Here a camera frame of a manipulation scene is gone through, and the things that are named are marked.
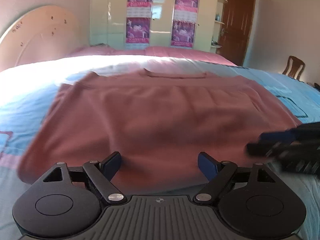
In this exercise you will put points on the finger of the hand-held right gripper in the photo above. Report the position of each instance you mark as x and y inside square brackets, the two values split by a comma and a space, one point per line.
[261, 148]
[277, 136]

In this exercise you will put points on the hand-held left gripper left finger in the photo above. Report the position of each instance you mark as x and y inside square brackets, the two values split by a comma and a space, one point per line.
[112, 163]

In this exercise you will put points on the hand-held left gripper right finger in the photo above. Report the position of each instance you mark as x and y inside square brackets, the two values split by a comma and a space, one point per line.
[207, 166]

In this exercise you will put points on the pink long-sleeve sweatshirt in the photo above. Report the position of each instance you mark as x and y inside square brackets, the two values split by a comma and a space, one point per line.
[155, 120]

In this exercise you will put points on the dark wooden side table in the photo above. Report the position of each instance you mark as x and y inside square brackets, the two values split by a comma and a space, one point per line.
[317, 87]

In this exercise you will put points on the wooden chair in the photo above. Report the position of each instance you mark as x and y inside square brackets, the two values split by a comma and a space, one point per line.
[295, 66]

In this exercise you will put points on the patterned blue pink bed sheet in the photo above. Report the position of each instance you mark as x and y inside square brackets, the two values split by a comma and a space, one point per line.
[30, 97]

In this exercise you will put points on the pink pillow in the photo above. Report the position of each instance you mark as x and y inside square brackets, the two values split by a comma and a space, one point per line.
[100, 51]
[190, 56]

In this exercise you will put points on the brown wooden door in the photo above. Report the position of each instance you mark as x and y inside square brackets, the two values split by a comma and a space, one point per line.
[237, 25]

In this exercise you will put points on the cream corner shelf unit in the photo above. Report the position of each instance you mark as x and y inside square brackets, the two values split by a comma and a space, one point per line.
[220, 22]

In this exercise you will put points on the small blue shelf item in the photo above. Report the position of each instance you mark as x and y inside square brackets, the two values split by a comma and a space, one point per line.
[218, 17]

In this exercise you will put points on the cream rounded headboard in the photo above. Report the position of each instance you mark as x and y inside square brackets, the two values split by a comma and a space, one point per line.
[42, 35]

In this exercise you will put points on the cream glossy wardrobe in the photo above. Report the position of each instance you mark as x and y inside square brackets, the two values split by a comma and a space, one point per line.
[162, 12]

